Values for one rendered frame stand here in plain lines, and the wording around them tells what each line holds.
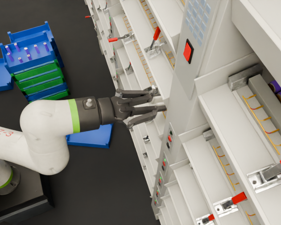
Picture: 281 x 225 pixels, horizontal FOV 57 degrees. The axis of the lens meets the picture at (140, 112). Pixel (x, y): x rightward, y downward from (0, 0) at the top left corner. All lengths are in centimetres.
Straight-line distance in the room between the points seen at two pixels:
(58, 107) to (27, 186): 84
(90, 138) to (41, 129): 123
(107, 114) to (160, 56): 22
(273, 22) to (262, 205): 23
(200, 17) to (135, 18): 50
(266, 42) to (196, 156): 37
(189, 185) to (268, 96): 42
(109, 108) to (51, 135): 16
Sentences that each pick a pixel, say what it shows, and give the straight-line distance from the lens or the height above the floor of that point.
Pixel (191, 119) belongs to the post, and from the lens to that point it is 52.
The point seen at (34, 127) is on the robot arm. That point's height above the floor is 112.
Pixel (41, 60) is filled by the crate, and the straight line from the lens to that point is 179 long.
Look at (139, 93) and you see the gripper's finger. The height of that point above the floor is 104.
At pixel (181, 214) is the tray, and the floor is 74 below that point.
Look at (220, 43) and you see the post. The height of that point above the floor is 143.
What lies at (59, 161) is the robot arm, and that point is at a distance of 76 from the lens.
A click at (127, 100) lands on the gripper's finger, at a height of 105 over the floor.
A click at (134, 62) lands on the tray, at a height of 94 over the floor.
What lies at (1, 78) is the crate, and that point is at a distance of 240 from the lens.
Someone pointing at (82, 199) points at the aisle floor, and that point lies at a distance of 175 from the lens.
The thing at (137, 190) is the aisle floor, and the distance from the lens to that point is 172.
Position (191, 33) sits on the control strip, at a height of 140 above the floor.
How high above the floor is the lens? 167
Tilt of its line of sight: 59 degrees down
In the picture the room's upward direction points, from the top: straight up
